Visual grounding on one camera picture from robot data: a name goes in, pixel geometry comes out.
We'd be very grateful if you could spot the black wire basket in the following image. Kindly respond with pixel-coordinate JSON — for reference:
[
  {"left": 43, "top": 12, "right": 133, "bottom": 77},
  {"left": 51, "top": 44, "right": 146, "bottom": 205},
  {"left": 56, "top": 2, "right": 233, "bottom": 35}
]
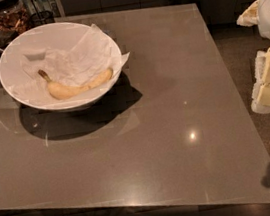
[{"left": 30, "top": 10, "right": 54, "bottom": 27}]

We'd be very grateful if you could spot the yellow banana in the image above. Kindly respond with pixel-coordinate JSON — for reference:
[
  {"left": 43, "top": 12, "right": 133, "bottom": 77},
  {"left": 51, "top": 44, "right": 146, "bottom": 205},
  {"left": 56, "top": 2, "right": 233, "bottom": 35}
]
[{"left": 38, "top": 67, "right": 113, "bottom": 100}]

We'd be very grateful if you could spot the white bowl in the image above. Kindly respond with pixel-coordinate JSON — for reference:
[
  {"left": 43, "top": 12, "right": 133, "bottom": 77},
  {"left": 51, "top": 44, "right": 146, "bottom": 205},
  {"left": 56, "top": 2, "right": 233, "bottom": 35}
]
[{"left": 0, "top": 22, "right": 125, "bottom": 112}]

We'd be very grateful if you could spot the white paper napkin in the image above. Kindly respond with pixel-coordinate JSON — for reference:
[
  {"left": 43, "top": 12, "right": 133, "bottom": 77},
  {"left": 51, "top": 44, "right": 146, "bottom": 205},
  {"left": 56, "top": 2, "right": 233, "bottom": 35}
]
[{"left": 21, "top": 24, "right": 129, "bottom": 92}]

